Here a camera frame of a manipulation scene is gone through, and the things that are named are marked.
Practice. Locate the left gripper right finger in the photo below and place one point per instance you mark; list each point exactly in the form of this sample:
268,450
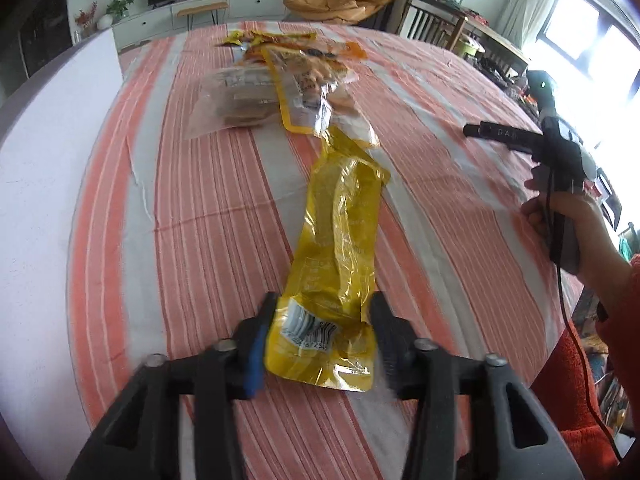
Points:
475,419

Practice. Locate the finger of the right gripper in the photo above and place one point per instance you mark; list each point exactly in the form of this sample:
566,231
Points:
515,139

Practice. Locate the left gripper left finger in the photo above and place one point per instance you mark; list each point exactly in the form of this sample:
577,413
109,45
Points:
138,436

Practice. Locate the yellow snack bag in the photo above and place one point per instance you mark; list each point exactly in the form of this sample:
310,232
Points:
321,333

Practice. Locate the person's right hand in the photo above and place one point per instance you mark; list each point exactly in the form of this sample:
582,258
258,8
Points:
573,225

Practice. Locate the dark wooden dining chair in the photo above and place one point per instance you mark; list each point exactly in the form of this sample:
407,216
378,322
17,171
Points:
433,22

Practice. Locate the striped orange tablecloth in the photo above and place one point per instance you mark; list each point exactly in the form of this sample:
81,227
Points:
177,239

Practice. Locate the yellow-trimmed clear snack bag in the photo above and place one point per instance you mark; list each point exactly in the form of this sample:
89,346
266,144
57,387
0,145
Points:
313,96

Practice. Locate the orange lounge chair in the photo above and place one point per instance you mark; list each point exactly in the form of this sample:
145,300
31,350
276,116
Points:
349,12

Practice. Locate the orange snack bag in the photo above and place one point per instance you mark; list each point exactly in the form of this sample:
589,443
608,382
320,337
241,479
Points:
323,48

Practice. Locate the clear bag of brown biscuits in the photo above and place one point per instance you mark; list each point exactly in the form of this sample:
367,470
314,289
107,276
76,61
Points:
235,97

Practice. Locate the white storage box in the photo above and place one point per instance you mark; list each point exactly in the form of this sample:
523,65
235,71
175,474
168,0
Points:
48,131

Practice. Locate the small yellow snack packet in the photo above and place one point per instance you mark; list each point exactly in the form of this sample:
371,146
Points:
250,38

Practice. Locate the small wooden bench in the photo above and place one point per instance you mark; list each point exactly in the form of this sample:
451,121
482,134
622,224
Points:
213,9

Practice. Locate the white TV cabinet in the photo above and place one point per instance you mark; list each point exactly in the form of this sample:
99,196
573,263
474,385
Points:
161,21

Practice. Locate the red flower vase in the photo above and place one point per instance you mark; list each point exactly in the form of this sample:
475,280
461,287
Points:
85,21

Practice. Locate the dark wooden cabinet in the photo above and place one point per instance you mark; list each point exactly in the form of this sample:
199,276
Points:
44,36

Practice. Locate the potted plant left of TV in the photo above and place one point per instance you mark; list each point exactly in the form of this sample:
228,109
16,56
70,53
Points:
118,9

